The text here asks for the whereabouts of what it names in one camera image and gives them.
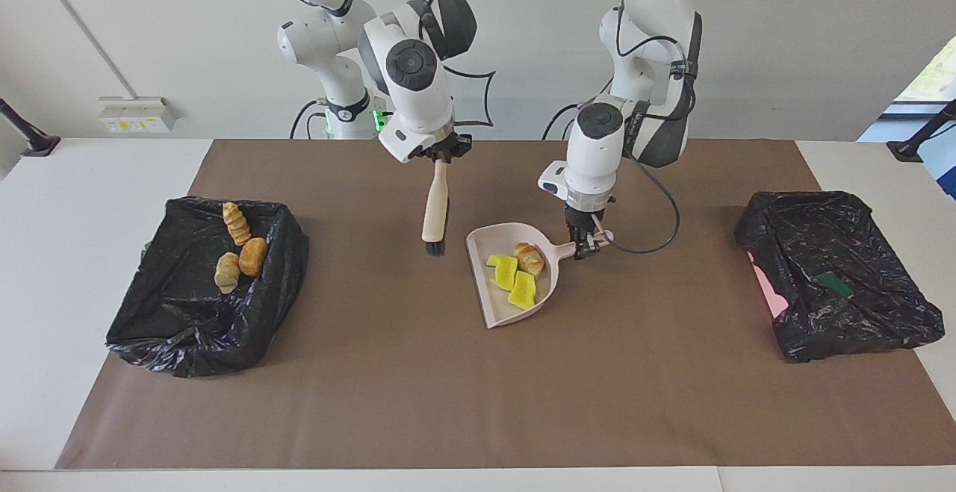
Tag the green yellow sponge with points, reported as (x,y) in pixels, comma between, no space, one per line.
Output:
(833,284)

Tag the black mount stand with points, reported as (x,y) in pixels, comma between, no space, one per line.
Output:
(39,146)
(906,151)

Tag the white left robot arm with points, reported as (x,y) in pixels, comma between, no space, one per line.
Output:
(594,167)

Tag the white wall conduit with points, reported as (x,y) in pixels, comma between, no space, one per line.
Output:
(82,27)

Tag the beige plastic dustpan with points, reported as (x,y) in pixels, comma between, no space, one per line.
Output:
(482,246)

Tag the black plastic trash bag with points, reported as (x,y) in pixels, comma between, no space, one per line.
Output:
(859,328)
(194,328)

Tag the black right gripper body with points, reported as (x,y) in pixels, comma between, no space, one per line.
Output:
(448,143)

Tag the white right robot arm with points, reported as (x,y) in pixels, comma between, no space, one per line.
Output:
(418,111)

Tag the brown toy bread loaf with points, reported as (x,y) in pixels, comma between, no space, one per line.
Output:
(253,257)

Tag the window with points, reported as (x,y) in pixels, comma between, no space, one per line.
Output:
(933,74)

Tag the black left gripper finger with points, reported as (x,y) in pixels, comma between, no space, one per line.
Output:
(602,235)
(584,251)

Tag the beige hand brush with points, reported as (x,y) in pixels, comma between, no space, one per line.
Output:
(437,208)

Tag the brown paper table mat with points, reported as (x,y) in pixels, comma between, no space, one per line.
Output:
(672,402)

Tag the orange striped toy croissant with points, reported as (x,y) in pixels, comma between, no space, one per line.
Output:
(237,223)
(529,259)

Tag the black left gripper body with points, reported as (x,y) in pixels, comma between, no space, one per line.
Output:
(581,223)

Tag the white wall socket box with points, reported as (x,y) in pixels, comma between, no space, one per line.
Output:
(138,115)

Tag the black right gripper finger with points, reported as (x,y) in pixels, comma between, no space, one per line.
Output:
(422,157)
(459,151)

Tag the pink plastic bin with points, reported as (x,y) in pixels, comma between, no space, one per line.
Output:
(769,298)

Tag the yellow foam piece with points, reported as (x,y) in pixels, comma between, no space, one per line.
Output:
(504,272)
(523,292)

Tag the pale toy croissant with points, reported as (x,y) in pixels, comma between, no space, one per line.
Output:
(226,273)

